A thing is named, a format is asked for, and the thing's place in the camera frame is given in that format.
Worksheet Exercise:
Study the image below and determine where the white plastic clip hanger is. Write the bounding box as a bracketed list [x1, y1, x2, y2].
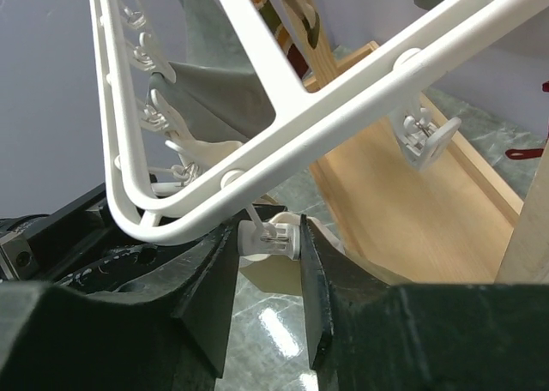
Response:
[89, 0, 548, 245]

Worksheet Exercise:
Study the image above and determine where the grey underwear hanging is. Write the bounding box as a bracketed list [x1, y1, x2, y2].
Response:
[148, 0, 275, 142]

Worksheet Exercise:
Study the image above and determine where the brown patterned underwear hanging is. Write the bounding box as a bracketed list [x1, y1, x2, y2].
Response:
[239, 0, 327, 81]

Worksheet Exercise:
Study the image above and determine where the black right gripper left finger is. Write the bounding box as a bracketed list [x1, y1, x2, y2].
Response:
[1, 224, 238, 390]

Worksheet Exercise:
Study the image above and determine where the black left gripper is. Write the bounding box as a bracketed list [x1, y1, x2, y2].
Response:
[1, 184, 163, 286]

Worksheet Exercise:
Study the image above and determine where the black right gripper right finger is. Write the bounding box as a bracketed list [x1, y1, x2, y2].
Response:
[299, 216, 548, 390]

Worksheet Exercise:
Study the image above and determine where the tan underwear with white waistband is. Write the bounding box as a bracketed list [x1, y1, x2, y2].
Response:
[165, 137, 348, 296]

